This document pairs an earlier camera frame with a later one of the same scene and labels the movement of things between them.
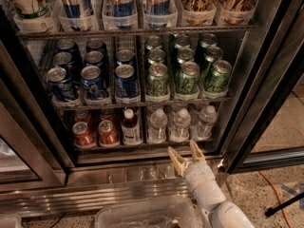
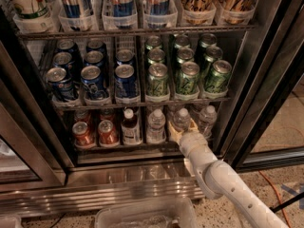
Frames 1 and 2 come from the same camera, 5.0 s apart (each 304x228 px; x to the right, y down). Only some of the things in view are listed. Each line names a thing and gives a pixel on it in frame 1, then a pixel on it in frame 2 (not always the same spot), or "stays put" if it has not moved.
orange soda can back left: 82,115 stays put
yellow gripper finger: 178,161 -> 174,134
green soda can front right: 218,80 stays put
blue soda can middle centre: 94,58 stays put
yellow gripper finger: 197,154 -> 192,126
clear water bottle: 180,128 stays put
